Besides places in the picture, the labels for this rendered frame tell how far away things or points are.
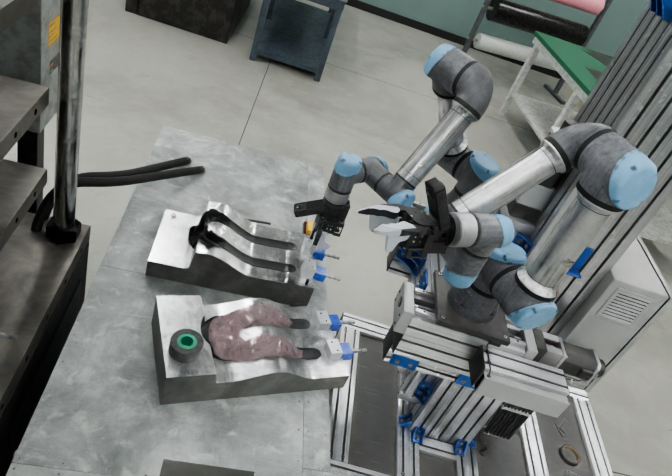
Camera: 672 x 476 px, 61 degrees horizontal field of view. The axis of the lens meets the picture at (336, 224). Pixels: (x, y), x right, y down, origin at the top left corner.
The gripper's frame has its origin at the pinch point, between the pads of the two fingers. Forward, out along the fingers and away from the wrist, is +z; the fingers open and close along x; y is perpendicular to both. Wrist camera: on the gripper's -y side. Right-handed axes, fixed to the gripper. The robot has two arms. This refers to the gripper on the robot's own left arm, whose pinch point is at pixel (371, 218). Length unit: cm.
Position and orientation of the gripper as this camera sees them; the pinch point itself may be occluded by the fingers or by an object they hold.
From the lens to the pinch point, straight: 112.3
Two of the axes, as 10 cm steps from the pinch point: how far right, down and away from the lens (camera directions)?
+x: -3.6, -5.4, 7.6
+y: -2.6, 8.4, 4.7
